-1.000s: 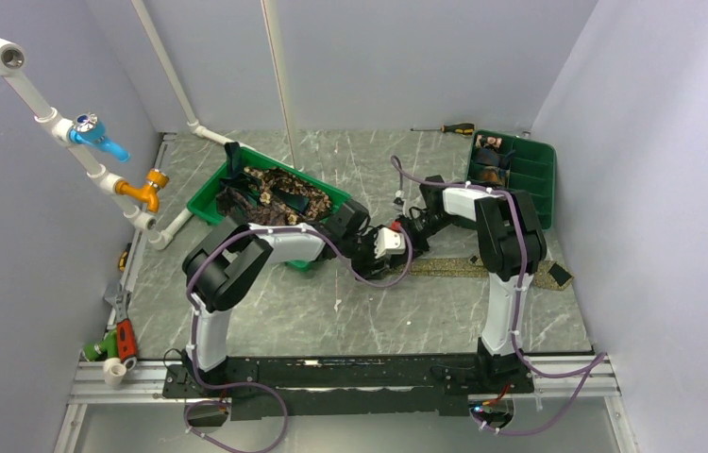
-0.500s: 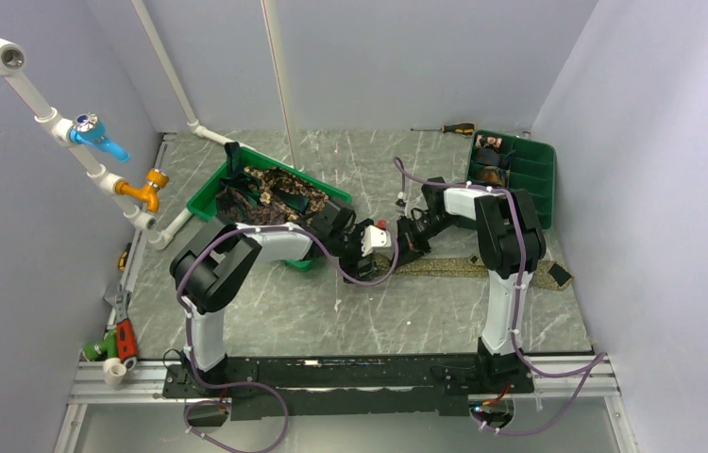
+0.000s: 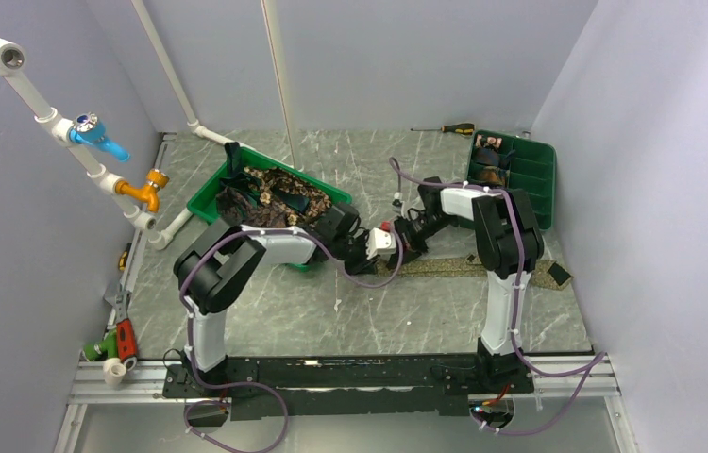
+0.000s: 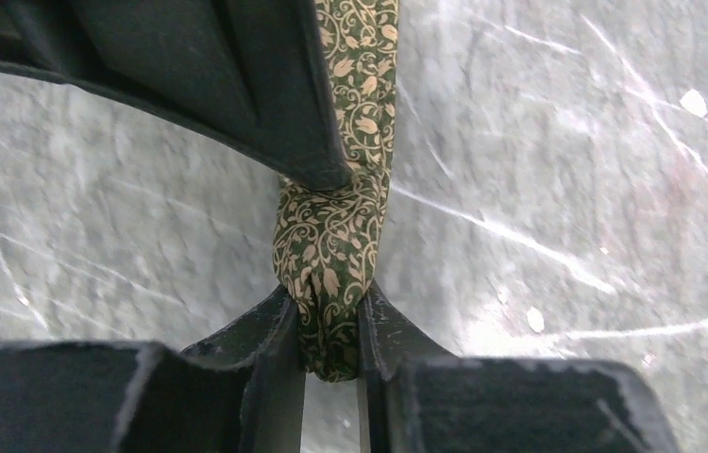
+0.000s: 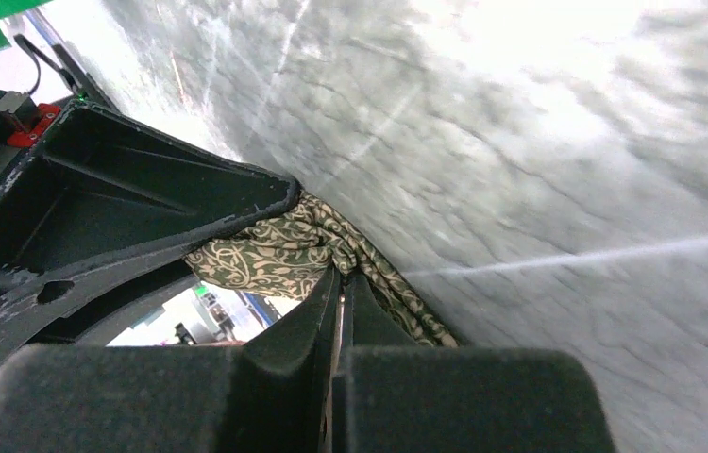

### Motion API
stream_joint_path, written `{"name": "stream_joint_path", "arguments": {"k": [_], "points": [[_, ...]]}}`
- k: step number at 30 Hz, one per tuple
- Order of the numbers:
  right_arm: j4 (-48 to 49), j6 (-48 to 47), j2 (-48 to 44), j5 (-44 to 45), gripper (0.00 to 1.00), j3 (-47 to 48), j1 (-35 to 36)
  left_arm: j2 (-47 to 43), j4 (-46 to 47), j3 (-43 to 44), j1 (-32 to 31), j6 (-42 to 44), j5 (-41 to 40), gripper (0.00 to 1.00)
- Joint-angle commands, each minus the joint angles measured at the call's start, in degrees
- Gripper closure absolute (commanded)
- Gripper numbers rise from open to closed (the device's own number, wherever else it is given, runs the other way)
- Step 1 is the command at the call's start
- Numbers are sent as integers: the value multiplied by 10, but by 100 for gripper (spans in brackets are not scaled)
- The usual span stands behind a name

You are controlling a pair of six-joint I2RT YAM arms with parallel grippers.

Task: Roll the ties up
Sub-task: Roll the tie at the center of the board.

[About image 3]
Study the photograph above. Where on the green tray of ties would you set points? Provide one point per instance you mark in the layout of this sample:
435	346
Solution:
211	202

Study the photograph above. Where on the green compartment organizer box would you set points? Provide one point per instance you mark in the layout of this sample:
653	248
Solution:
533	170

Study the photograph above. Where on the blue valve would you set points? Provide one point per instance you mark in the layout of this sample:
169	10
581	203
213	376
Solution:
88	129

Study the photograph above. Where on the dark teal tie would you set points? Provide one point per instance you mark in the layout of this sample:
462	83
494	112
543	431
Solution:
235	181

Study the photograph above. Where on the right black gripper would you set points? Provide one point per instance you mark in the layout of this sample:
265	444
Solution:
411	249

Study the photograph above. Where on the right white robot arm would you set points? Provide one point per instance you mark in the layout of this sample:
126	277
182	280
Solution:
509	242

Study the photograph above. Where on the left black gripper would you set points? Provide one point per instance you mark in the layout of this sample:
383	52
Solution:
363	266

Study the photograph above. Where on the brown floral tie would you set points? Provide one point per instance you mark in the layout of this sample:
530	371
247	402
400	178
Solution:
279	217

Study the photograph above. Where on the white pipe fitting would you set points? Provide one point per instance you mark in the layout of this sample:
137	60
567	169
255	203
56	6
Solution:
114	372

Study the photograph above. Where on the white vertical pole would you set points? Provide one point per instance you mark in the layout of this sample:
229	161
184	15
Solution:
284	84

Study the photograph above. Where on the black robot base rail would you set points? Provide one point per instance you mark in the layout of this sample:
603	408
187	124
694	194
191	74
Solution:
446	384

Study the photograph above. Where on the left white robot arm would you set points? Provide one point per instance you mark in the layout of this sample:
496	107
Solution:
213	272

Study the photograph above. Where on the rolled ties in organizer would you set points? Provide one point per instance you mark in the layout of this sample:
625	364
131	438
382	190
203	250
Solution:
491	167

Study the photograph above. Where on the aluminium frame rail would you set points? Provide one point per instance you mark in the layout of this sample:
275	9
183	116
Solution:
144	384

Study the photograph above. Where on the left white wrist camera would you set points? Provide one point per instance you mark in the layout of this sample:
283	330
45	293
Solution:
380	242

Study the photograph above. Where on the green pipe fitting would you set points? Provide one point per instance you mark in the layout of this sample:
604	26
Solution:
107	348

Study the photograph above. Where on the yellow black tool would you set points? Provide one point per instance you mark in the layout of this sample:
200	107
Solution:
124	257

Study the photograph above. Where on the white pvc pipe frame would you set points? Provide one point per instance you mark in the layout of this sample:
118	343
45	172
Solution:
12	63

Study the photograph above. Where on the orange brass tap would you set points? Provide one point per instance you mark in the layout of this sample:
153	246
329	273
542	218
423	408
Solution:
148	193

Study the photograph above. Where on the red pipe wrench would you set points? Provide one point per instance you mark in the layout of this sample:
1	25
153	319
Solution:
118	298

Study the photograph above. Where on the orange handled screwdriver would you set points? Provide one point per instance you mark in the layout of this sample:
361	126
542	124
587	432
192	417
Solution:
461	129

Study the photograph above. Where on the olive gold patterned tie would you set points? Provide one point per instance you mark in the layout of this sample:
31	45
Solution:
547	274

